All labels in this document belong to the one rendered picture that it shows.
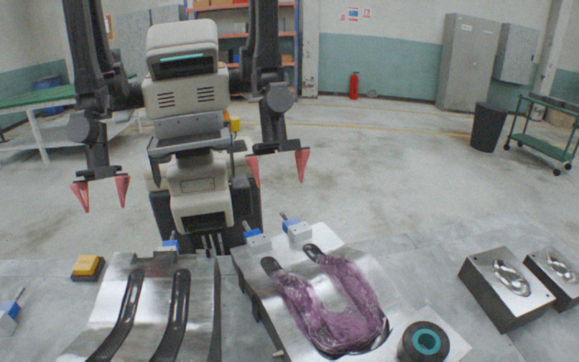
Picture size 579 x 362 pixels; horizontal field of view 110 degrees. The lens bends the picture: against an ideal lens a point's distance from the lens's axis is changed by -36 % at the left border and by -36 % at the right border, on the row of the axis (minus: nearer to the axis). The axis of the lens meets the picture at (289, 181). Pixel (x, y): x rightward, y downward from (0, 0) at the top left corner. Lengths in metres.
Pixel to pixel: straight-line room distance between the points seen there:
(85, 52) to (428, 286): 0.97
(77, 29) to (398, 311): 0.88
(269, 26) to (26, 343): 0.91
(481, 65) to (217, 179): 5.79
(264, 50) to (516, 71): 6.65
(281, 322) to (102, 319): 0.35
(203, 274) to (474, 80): 6.02
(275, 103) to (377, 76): 5.44
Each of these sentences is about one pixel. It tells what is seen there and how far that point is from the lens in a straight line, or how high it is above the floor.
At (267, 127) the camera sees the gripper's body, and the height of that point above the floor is 1.12.
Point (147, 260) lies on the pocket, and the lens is 0.73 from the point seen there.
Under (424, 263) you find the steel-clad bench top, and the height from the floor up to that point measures 0.80.
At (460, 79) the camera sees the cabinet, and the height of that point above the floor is 0.71.
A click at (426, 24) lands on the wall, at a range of 6.24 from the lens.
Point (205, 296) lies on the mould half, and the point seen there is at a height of 0.89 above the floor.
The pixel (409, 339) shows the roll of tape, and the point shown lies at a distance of 0.48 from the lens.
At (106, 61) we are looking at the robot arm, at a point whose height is 1.31.
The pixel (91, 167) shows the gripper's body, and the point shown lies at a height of 1.09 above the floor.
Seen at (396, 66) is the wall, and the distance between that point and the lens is 6.07.
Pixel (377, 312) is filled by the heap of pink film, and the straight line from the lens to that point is 0.57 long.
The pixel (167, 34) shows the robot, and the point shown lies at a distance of 0.87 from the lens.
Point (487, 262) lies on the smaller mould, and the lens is 0.80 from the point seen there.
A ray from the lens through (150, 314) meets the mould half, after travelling 0.60.
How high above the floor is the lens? 1.34
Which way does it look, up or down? 30 degrees down
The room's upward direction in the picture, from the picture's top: straight up
